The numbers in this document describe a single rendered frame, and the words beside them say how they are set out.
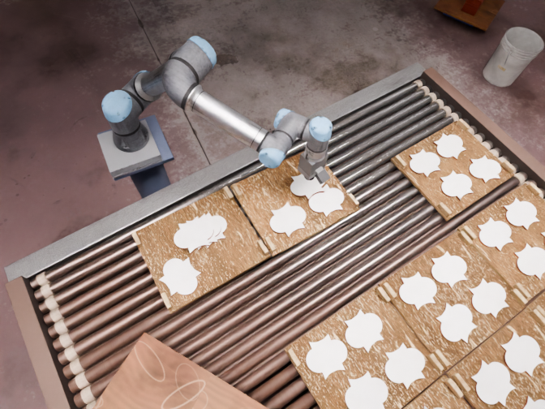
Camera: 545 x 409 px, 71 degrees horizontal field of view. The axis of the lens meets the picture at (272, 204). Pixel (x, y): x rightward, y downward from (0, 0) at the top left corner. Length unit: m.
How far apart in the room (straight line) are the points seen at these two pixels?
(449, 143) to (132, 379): 1.55
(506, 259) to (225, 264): 1.08
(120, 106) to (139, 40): 2.14
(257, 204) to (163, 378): 0.70
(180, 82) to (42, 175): 1.95
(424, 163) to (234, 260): 0.92
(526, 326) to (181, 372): 1.20
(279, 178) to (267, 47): 2.11
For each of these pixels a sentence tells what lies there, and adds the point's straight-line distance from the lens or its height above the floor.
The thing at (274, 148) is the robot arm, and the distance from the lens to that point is 1.21.
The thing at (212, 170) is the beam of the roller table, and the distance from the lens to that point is 1.65.
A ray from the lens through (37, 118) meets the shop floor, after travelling 3.40.
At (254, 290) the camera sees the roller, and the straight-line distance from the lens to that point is 1.42.
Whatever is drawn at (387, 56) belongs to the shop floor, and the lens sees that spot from 3.68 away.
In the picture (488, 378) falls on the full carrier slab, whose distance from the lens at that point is 1.55.
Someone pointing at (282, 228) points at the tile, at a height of 0.95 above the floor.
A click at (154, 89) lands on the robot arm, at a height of 1.18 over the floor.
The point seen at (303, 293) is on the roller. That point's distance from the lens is 1.43.
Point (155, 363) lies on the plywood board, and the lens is 1.29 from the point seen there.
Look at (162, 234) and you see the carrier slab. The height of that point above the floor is 0.94.
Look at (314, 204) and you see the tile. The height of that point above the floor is 0.95.
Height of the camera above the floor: 2.29
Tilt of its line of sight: 62 degrees down
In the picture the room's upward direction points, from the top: 5 degrees clockwise
